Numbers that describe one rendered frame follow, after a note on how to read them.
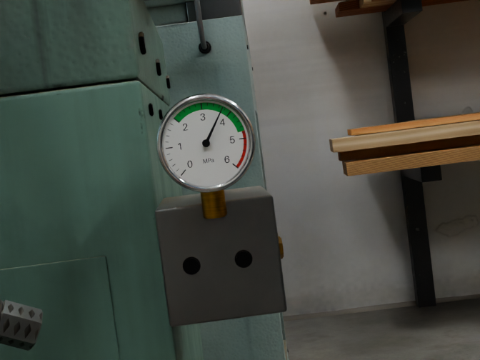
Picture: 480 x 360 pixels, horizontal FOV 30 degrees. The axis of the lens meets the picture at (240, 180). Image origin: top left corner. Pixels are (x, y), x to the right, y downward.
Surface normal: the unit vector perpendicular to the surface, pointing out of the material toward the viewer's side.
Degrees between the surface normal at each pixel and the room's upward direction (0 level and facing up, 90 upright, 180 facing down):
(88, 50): 90
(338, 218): 90
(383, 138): 89
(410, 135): 89
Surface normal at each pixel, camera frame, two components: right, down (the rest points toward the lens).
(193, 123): 0.04, 0.05
